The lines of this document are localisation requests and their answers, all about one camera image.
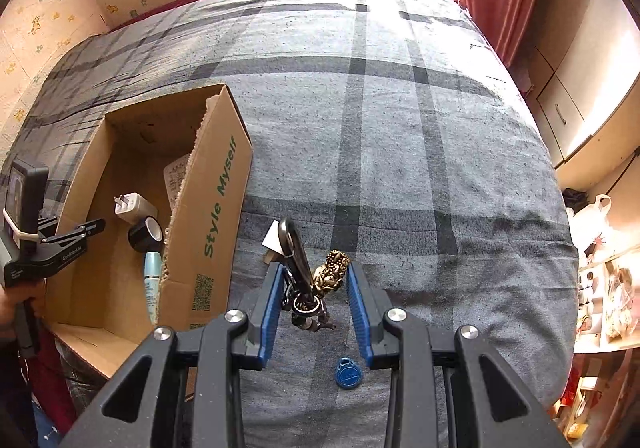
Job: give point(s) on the person's left hand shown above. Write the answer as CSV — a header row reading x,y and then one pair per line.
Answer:
x,y
15,313

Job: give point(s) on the brown cardboard box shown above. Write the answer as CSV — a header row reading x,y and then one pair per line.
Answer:
x,y
220,188

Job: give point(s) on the clear bag of snacks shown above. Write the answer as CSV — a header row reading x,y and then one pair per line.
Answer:
x,y
620,298

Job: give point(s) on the blue key fob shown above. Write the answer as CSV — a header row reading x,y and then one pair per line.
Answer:
x,y
347,374

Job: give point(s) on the black tape roll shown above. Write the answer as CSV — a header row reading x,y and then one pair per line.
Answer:
x,y
142,235

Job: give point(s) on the dark cloth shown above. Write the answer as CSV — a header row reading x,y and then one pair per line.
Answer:
x,y
575,198

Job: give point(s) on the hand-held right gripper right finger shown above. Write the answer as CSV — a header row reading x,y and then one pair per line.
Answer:
x,y
360,313

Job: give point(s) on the beige cabinet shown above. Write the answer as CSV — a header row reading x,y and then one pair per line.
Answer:
x,y
590,78

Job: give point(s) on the white plastic bag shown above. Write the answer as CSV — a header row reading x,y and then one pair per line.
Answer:
x,y
590,223

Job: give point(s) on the teal lotion bottle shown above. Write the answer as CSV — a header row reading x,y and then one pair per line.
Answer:
x,y
152,283

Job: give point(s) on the light wooden shelf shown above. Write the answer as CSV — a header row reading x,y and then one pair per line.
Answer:
x,y
605,347

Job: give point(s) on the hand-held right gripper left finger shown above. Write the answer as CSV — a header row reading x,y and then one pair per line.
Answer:
x,y
267,313

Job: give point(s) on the small white charger cube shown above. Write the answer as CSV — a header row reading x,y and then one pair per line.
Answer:
x,y
274,238

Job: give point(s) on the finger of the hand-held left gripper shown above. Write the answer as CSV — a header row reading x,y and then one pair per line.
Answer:
x,y
80,230

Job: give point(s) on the white charger with prongs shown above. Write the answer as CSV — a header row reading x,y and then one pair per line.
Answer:
x,y
137,208

